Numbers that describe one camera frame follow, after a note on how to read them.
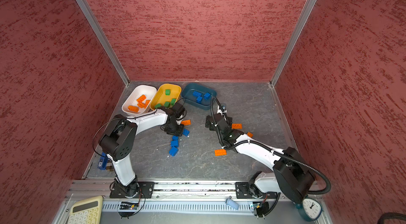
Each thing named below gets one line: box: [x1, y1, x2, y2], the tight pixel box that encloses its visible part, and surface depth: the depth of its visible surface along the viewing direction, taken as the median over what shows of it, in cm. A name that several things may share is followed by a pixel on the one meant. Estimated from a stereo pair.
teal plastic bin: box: [181, 82, 217, 111], surface depth 114 cm
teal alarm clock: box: [296, 197, 324, 222], surface depth 67 cm
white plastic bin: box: [121, 85, 158, 116], surface depth 109 cm
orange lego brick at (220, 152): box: [214, 148, 227, 157], surface depth 87 cm
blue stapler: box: [97, 152, 108, 171], surface depth 81 cm
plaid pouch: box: [105, 161, 114, 172], surface depth 80 cm
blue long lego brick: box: [192, 90, 202, 99], surface depth 115 cm
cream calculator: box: [67, 195, 104, 224], surface depth 68 cm
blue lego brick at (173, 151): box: [169, 145, 179, 157], surface depth 88 cm
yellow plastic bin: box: [149, 83, 182, 110], surface depth 112 cm
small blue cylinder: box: [225, 195, 240, 210], surface depth 70 cm
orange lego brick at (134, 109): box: [127, 105, 140, 113], surface depth 105 cm
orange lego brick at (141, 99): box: [136, 94, 147, 104], surface depth 111 cm
